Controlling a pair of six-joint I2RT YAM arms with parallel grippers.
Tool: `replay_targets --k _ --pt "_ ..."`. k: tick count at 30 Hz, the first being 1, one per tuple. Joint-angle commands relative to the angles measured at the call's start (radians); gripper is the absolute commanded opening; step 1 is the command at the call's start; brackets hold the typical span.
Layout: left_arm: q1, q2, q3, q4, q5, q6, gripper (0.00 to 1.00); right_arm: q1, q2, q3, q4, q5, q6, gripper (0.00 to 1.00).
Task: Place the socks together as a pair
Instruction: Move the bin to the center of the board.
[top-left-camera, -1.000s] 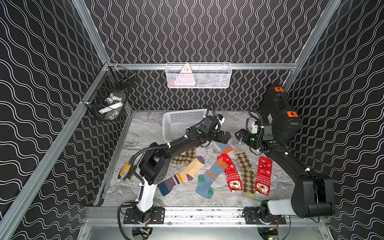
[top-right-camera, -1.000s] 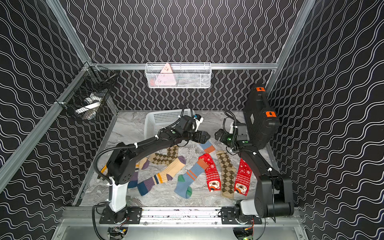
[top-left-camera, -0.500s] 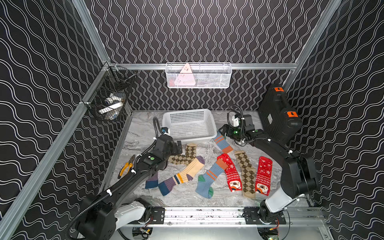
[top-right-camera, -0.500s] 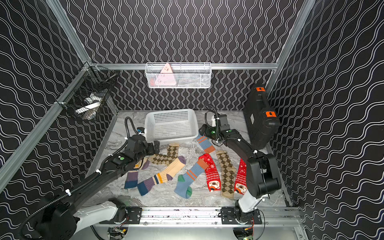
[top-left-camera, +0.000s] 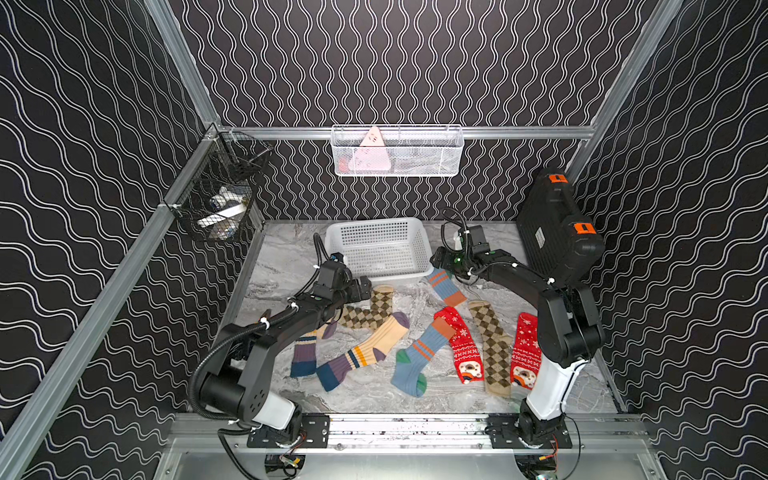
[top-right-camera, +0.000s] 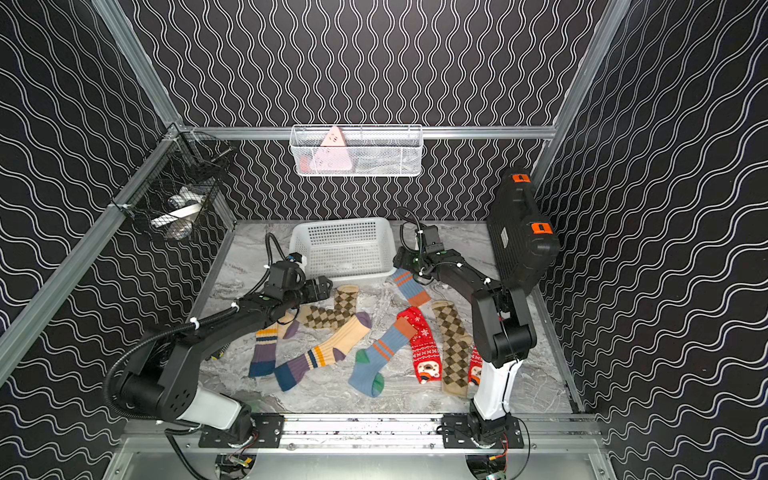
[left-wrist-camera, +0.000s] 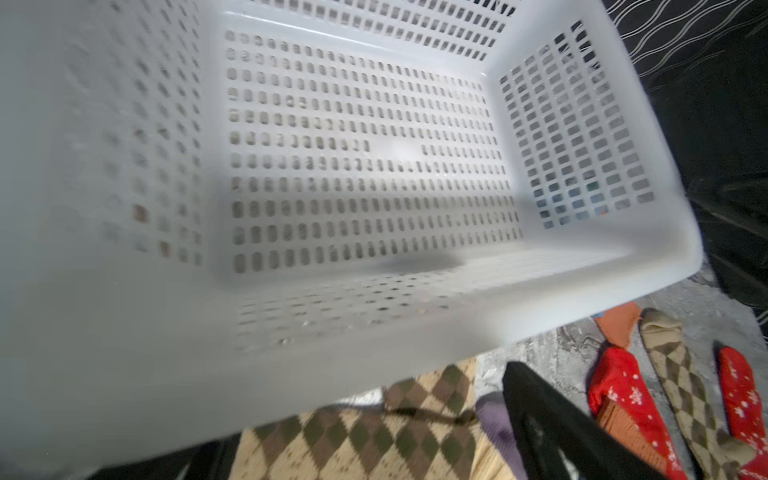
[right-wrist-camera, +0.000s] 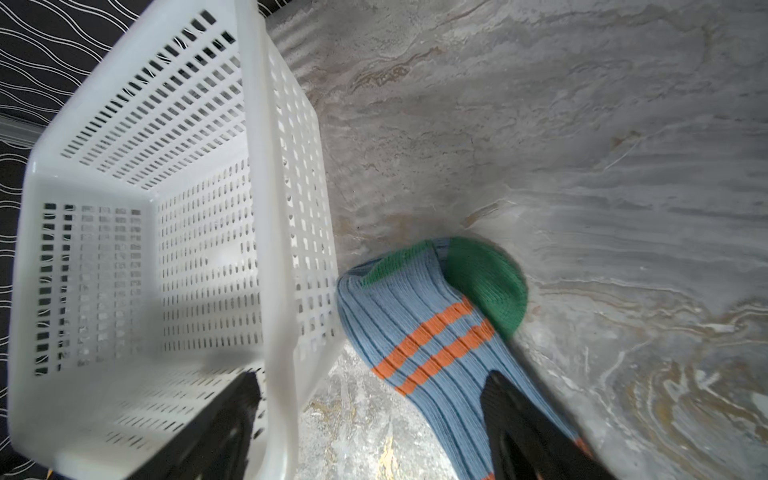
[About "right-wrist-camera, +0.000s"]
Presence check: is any white plastic basket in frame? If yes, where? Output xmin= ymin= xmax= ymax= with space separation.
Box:
xmin=7 ymin=1 xmax=341 ymax=479

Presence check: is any blue orange striped sock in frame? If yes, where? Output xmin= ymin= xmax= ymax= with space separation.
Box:
xmin=337 ymin=237 xmax=587 ymax=479

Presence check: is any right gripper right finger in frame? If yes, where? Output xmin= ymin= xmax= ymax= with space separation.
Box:
xmin=481 ymin=370 xmax=613 ymax=480

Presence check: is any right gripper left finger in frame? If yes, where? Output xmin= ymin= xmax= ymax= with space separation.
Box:
xmin=130 ymin=372 xmax=261 ymax=479

